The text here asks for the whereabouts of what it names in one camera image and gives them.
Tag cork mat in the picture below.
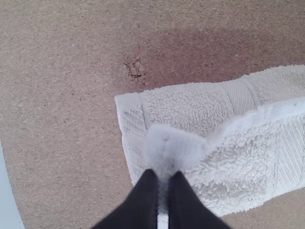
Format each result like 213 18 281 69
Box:
0 0 305 229

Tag pale towel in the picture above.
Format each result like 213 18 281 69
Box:
114 64 305 229

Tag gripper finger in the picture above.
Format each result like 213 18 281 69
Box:
168 171 233 229
91 169 159 229

